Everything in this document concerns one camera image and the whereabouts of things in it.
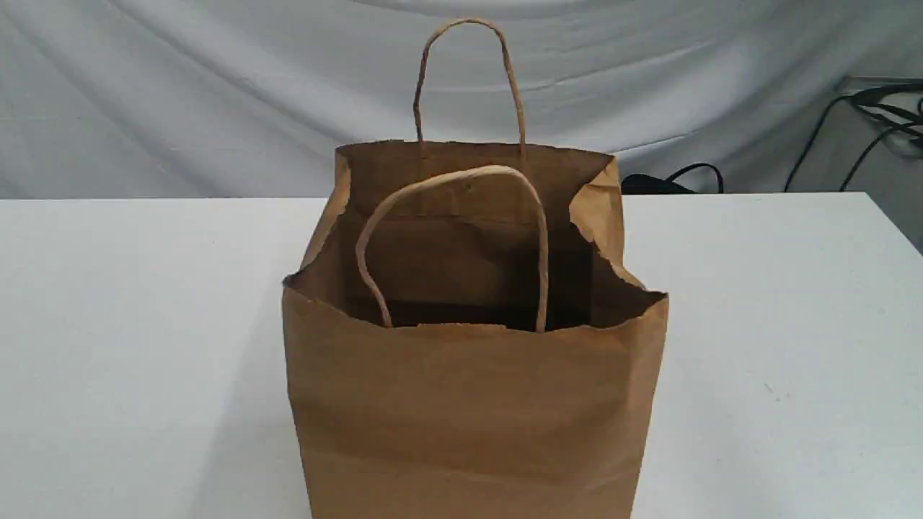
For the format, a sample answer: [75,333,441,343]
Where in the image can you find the white backdrop cloth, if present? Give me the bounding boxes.
[2,1,921,198]

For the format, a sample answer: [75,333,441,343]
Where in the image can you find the black object behind table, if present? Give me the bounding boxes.
[621,162,725,196]

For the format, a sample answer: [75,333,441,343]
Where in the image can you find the black cable bundle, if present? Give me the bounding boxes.
[784,83,923,192]

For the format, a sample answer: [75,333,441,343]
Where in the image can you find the brown paper bag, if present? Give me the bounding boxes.
[281,19,669,518]

